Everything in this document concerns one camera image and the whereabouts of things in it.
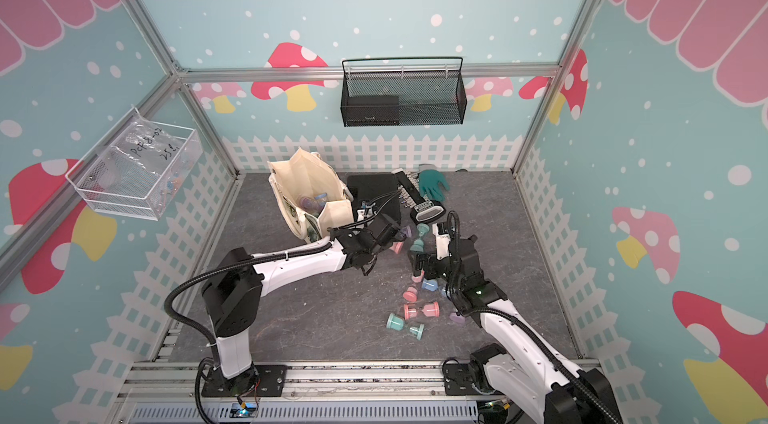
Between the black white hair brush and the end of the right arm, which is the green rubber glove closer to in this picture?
the black white hair brush

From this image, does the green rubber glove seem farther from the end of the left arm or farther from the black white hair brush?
the end of the left arm

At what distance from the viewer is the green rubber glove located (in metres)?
1.12

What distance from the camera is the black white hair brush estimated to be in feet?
3.54
